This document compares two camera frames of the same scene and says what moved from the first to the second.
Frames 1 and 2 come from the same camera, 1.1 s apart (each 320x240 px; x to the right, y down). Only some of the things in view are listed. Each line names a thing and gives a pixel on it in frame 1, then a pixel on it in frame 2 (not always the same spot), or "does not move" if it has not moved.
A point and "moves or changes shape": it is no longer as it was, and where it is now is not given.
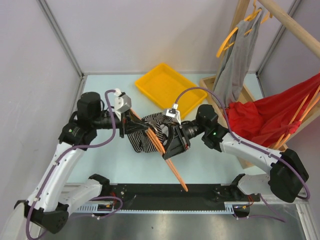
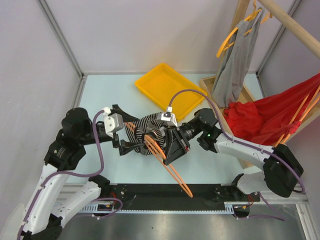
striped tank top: [140, 140] moves or changes shape
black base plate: [170, 196] does not move
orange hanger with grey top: [225, 43] does not move
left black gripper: [129, 127] -> [125, 146]
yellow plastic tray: [162, 84] does not move
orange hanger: [158, 142] moves or changes shape
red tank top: [268, 120] does not move
